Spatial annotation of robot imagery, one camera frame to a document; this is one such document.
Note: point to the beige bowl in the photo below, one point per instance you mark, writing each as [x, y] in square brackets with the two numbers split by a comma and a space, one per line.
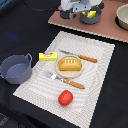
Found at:
[122, 15]

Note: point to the knife with wooden handle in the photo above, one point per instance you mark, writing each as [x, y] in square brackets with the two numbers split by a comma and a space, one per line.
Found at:
[80, 56]

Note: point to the yellow toy piece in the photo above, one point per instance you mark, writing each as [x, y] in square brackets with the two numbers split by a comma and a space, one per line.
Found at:
[91, 14]

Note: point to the white woven placemat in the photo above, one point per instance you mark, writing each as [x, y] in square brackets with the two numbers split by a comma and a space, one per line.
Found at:
[68, 87]

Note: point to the small grey pot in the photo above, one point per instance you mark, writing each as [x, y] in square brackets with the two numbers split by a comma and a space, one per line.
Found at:
[95, 19]

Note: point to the red tomato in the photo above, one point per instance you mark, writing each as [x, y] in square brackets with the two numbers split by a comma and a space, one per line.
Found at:
[65, 98]

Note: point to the black stove burner disc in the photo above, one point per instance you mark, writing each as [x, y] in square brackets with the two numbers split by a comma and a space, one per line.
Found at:
[64, 15]

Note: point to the yellow butter box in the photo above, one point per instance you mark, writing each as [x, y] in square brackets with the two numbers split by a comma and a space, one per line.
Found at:
[48, 56]

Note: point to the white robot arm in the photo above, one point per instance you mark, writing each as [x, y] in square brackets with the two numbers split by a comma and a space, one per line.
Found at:
[78, 5]

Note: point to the round wooden plate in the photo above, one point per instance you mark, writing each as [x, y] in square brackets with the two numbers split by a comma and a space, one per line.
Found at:
[68, 74]

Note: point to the large grey pot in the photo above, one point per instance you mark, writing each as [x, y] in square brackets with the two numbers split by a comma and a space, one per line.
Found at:
[16, 69]

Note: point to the fork with wooden handle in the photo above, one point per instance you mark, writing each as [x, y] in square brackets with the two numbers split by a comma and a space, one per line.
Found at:
[67, 81]

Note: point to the bread loaf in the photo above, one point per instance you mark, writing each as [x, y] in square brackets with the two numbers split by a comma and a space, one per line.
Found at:
[70, 65]

